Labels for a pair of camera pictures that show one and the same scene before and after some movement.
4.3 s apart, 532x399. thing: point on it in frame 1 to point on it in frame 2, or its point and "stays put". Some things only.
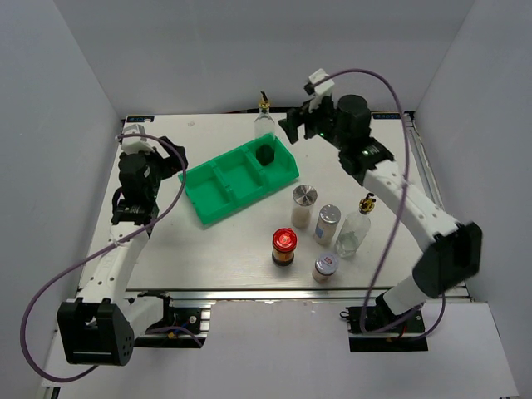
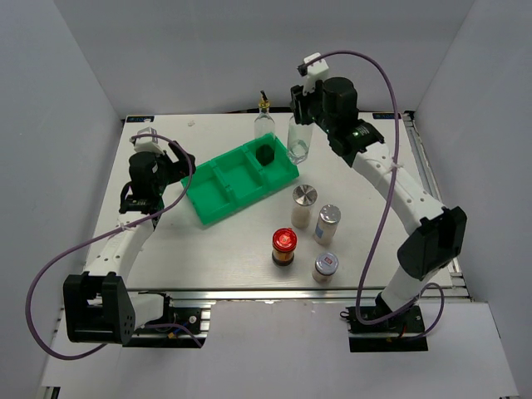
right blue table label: [386, 115] stays put
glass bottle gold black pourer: [356, 228] to [298, 140]
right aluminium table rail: [450, 289] stays put
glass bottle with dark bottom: [264, 125] stays put
